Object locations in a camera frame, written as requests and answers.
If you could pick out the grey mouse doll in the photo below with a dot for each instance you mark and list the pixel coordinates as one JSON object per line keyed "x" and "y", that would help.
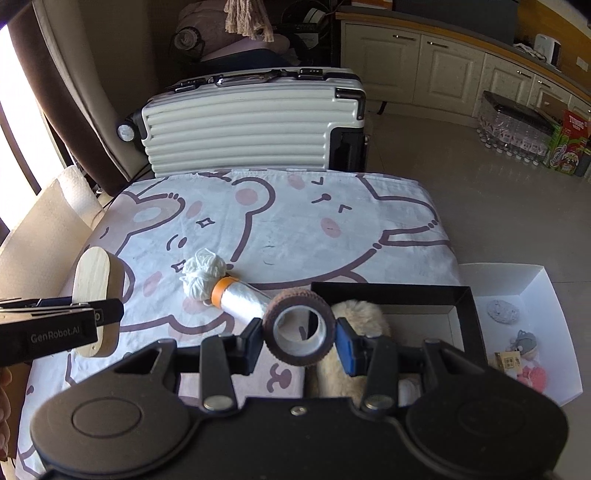
{"x": 525, "y": 344}

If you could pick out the pink folded cloth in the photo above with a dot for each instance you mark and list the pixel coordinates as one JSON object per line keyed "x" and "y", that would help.
{"x": 249, "y": 46}

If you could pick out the pack of water bottles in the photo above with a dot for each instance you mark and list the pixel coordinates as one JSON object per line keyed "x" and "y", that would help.
{"x": 512, "y": 129}

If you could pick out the grey knitted oval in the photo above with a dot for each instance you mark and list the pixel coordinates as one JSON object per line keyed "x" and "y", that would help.
{"x": 503, "y": 311}

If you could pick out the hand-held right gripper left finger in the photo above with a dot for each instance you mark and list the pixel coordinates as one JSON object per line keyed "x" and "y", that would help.
{"x": 251, "y": 344}

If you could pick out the red topped drink carton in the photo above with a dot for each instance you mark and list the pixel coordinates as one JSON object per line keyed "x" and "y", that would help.
{"x": 575, "y": 147}

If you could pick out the brown cardboard box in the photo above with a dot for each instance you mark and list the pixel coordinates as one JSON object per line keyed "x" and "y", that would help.
{"x": 554, "y": 106}

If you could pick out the white foam sheet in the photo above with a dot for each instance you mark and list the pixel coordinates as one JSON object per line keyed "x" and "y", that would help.
{"x": 78, "y": 194}

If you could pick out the small brown card box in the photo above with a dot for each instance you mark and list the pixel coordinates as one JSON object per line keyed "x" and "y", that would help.
{"x": 507, "y": 360}

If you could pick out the person's left hand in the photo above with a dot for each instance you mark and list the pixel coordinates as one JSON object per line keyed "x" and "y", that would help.
{"x": 3, "y": 406}

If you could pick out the white ribbed suitcase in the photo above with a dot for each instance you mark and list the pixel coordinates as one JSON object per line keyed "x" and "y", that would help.
{"x": 231, "y": 129}

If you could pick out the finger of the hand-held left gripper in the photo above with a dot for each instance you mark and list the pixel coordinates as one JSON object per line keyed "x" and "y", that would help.
{"x": 108, "y": 311}

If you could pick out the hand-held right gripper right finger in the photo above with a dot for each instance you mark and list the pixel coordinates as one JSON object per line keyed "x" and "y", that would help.
{"x": 346, "y": 350}

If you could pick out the oval wooden block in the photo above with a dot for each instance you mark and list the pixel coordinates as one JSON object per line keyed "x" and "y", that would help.
{"x": 94, "y": 277}

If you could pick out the narrow green drink carton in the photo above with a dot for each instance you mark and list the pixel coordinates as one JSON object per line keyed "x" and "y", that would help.
{"x": 554, "y": 147}

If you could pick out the pink bag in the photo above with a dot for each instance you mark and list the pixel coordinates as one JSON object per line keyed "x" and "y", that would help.
{"x": 198, "y": 18}

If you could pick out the white small heater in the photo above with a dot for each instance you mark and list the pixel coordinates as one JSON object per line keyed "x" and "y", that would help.
{"x": 547, "y": 48}

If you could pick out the clear plastic bag roll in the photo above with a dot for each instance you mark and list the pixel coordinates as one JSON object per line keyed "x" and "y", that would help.
{"x": 240, "y": 300}

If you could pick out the beige tassel scarf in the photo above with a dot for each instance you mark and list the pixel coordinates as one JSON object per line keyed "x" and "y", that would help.
{"x": 249, "y": 18}

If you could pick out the dark blue clothing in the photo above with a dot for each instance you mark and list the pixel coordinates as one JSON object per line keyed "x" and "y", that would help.
{"x": 249, "y": 62}

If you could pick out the white paper tray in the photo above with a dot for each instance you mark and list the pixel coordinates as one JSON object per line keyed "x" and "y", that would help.
{"x": 508, "y": 286}

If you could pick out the cream cabinet row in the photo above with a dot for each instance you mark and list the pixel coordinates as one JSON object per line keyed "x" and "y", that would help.
{"x": 452, "y": 78}

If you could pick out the bear printed blanket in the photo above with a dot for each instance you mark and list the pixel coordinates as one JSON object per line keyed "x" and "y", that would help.
{"x": 286, "y": 217}

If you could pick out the black bin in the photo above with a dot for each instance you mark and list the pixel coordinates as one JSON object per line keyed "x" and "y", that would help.
{"x": 585, "y": 166}

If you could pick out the brown tape roll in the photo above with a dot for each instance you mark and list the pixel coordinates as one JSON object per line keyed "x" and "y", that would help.
{"x": 302, "y": 295}

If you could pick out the black metal rack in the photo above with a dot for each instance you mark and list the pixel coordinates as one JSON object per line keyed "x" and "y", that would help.
{"x": 318, "y": 41}

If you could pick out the white yarn ball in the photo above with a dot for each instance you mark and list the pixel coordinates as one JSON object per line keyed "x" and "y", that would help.
{"x": 203, "y": 277}

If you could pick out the pink knitted ball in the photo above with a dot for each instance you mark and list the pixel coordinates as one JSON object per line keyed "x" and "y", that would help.
{"x": 538, "y": 381}
{"x": 523, "y": 376}

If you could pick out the black box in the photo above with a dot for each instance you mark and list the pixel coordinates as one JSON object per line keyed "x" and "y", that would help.
{"x": 392, "y": 295}

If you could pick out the dark panel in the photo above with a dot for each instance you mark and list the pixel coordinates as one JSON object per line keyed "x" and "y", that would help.
{"x": 461, "y": 18}

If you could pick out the brown curtain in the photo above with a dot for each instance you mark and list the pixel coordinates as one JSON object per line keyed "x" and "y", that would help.
{"x": 87, "y": 138}

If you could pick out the beige plush toy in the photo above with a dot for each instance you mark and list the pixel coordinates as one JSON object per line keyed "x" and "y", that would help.
{"x": 364, "y": 318}

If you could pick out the window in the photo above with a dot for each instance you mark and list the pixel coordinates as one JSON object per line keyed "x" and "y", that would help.
{"x": 9, "y": 69}

